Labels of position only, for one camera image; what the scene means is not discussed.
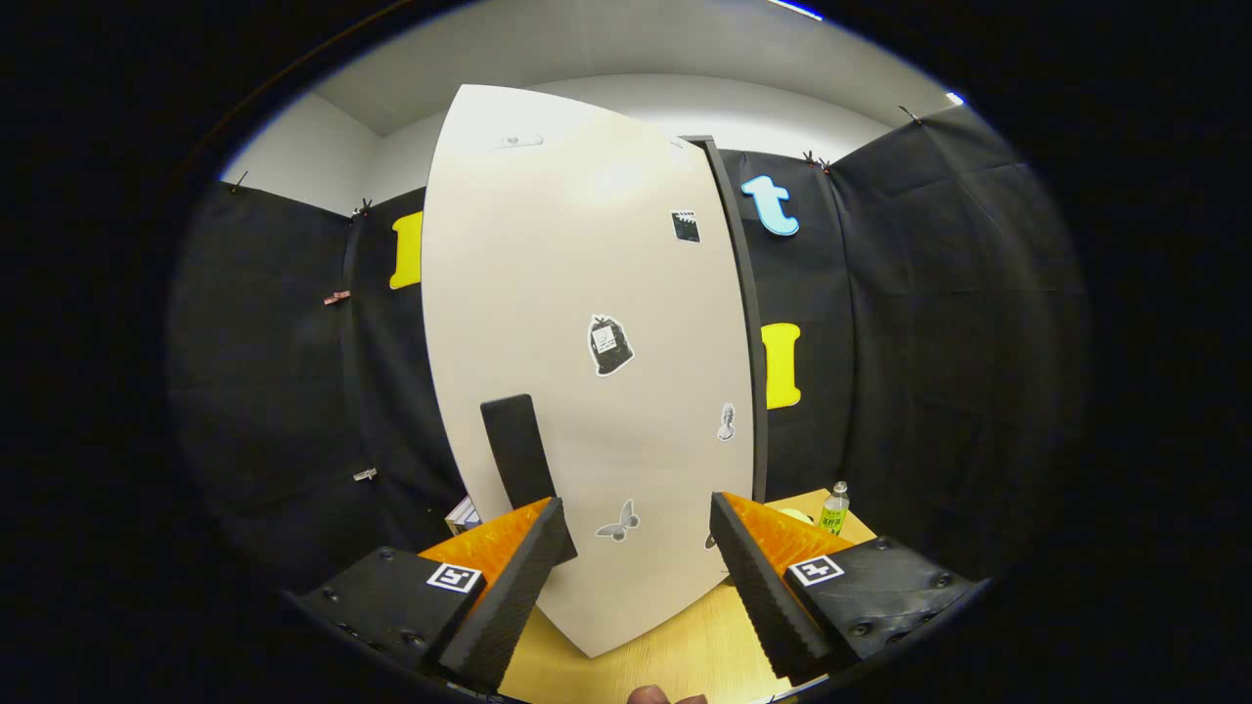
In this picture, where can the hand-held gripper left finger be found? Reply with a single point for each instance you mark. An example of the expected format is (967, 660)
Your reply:
(509, 596)

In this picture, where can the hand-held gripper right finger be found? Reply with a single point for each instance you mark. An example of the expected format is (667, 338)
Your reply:
(763, 596)

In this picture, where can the grey shoe cabinet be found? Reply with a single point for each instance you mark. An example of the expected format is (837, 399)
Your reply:
(755, 332)

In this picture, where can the beige shoe cabinet door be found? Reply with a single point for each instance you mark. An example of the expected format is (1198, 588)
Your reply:
(587, 244)

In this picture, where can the yellow plush toy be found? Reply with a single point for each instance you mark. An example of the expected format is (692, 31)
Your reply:
(794, 515)

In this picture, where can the green drink bottle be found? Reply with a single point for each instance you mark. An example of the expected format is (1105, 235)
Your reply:
(834, 513)

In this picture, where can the black backdrop cloth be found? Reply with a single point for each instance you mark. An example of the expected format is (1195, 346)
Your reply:
(929, 342)

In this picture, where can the long ceiling light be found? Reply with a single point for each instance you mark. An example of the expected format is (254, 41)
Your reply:
(794, 9)

